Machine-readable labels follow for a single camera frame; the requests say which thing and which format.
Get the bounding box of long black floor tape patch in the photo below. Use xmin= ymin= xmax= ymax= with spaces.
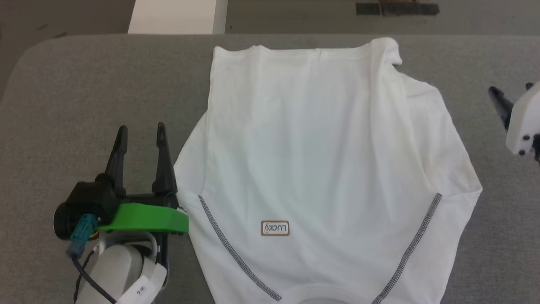
xmin=381 ymin=3 xmax=440 ymax=17

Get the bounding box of small black floor tape patch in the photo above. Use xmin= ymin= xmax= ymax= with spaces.
xmin=355 ymin=3 xmax=383 ymax=16

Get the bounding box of white rectangular box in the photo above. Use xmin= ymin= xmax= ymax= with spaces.
xmin=127 ymin=0 xmax=229 ymax=35

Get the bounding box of left arm teal-plug black cable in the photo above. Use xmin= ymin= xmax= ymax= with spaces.
xmin=66 ymin=213 xmax=117 ymax=304

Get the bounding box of white sports shirt grey stitching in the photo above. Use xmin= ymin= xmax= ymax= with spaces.
xmin=173 ymin=37 xmax=484 ymax=304

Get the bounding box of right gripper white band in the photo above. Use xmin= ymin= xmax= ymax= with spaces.
xmin=488 ymin=82 xmax=540 ymax=163

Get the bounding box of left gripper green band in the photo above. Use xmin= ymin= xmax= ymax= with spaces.
xmin=53 ymin=122 xmax=189 ymax=292

